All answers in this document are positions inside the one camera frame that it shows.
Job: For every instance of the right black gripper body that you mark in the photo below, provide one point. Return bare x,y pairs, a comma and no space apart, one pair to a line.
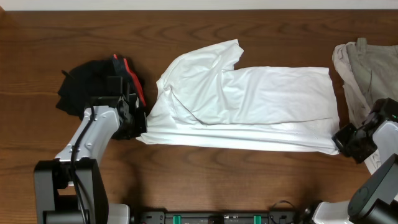
357,144

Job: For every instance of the white t-shirt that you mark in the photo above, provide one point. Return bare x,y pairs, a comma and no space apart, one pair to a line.
204,101

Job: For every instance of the grey beige garment pile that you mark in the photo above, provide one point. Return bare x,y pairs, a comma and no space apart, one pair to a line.
369,73

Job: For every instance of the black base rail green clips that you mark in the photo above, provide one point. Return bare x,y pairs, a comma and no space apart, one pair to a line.
217,217

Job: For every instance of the black folded garment red trim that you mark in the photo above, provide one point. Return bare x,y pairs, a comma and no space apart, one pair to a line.
90,79

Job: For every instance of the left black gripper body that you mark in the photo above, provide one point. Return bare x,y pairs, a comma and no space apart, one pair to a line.
138,123

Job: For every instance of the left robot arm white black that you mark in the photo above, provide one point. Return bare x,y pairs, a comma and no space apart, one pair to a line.
69,188

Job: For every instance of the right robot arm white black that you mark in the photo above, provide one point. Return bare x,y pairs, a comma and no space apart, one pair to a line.
375,201

